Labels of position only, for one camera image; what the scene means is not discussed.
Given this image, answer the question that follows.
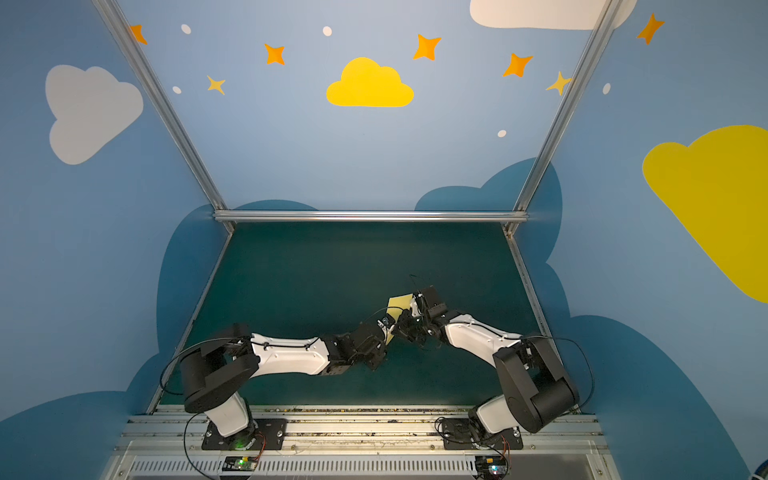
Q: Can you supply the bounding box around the yellow square paper sheet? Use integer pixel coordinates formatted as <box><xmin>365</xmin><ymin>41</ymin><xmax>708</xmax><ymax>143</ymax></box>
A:
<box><xmin>382</xmin><ymin>294</ymin><xmax>414</xmax><ymax>344</ymax></box>

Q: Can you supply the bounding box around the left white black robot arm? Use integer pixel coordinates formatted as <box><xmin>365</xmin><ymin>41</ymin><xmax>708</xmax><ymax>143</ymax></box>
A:
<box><xmin>179</xmin><ymin>322</ymin><xmax>392</xmax><ymax>451</ymax></box>

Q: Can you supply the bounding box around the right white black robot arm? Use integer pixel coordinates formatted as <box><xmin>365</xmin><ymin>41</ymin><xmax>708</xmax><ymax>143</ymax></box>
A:
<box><xmin>391</xmin><ymin>310</ymin><xmax>580</xmax><ymax>448</ymax></box>

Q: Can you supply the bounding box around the right green circuit board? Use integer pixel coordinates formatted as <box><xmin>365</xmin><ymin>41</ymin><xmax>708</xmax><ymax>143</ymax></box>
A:
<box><xmin>475</xmin><ymin>456</ymin><xmax>508</xmax><ymax>480</ymax></box>

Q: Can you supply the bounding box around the green circuit board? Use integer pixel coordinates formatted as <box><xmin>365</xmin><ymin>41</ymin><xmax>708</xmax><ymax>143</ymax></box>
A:
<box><xmin>475</xmin><ymin>456</ymin><xmax>508</xmax><ymax>480</ymax></box>
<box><xmin>222</xmin><ymin>456</ymin><xmax>260</xmax><ymax>472</ymax></box>

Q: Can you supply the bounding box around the left green circuit board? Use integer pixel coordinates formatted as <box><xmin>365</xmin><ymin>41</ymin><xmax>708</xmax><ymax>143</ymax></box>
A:
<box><xmin>222</xmin><ymin>456</ymin><xmax>260</xmax><ymax>472</ymax></box>

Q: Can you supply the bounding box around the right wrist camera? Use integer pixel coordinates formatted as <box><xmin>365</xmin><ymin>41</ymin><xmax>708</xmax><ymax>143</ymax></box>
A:
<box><xmin>414</xmin><ymin>286</ymin><xmax>448</xmax><ymax>321</ymax></box>

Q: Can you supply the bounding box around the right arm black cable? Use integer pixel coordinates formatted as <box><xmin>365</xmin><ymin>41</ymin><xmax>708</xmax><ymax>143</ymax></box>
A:
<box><xmin>434</xmin><ymin>335</ymin><xmax>596</xmax><ymax>466</ymax></box>

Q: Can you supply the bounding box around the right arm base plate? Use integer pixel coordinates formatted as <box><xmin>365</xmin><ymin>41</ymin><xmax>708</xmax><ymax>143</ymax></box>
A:
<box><xmin>434</xmin><ymin>417</ymin><xmax>523</xmax><ymax>451</ymax></box>

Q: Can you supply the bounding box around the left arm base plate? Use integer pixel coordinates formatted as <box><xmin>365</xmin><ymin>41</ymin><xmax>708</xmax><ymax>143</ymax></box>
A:
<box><xmin>201</xmin><ymin>418</ymin><xmax>287</xmax><ymax>451</ymax></box>

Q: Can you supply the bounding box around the rear aluminium frame crossbar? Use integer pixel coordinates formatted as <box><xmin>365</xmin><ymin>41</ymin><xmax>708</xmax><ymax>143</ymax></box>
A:
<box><xmin>214</xmin><ymin>210</ymin><xmax>528</xmax><ymax>223</ymax></box>

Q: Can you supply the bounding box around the front aluminium rail bed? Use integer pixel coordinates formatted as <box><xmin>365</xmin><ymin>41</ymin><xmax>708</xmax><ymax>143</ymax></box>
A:
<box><xmin>102</xmin><ymin>405</ymin><xmax>620</xmax><ymax>479</ymax></box>

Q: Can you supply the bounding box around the white slotted cable duct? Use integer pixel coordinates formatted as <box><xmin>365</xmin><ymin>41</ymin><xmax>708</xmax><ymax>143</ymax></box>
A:
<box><xmin>127</xmin><ymin>457</ymin><xmax>481</xmax><ymax>477</ymax></box>

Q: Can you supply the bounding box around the left aluminium frame post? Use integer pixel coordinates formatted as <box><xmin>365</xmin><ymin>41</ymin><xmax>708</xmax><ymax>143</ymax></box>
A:
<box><xmin>92</xmin><ymin>0</ymin><xmax>228</xmax><ymax>213</ymax></box>

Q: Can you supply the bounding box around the aluminium frame post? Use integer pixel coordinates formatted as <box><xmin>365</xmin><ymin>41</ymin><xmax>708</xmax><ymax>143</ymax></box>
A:
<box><xmin>92</xmin><ymin>0</ymin><xmax>228</xmax><ymax>213</ymax></box>
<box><xmin>503</xmin><ymin>0</ymin><xmax>624</xmax><ymax>240</ymax></box>

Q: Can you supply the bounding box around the right aluminium frame post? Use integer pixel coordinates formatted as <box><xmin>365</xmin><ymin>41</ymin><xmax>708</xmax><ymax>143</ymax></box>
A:
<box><xmin>503</xmin><ymin>0</ymin><xmax>624</xmax><ymax>240</ymax></box>

